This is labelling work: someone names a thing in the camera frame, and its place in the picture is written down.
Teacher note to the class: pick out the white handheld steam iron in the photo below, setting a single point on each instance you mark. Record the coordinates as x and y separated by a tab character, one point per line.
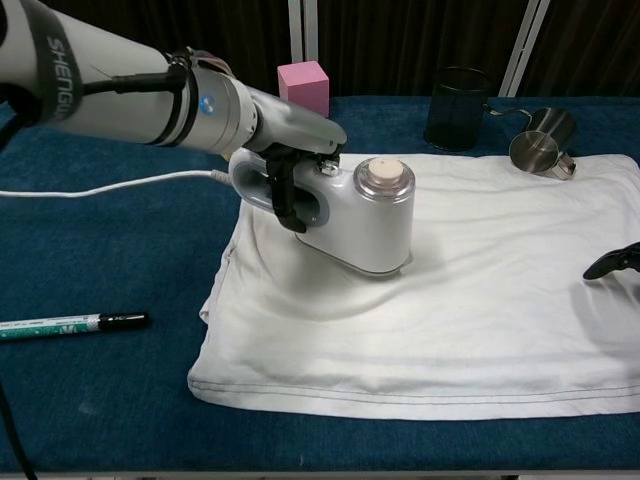
375	225

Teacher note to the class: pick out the dark blue tablecloth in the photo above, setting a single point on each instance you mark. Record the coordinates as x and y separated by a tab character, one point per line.
100	240

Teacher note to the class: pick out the black curtain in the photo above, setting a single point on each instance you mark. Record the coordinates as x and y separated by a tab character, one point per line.
400	35

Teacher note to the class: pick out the black mesh pen cup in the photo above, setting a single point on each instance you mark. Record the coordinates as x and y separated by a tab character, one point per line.
457	110

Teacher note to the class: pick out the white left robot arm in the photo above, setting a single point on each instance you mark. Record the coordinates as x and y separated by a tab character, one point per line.
125	85

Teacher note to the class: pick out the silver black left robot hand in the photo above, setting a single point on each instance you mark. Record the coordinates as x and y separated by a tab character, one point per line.
300	127

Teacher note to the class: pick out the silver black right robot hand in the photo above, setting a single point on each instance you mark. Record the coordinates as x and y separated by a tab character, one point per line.
612	261

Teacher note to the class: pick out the white folded garment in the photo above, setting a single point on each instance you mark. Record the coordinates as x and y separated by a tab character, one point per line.
425	325

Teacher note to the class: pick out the pink foam cube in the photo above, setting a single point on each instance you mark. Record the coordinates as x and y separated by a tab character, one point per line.
305	90

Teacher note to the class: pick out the white frame pole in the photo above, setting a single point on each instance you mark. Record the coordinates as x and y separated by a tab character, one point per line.
522	45
303	30

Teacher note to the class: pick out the steel gooseneck pitcher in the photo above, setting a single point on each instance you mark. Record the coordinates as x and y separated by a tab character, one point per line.
547	135

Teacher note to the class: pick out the black capped marker pen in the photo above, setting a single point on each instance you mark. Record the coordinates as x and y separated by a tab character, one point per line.
75	324

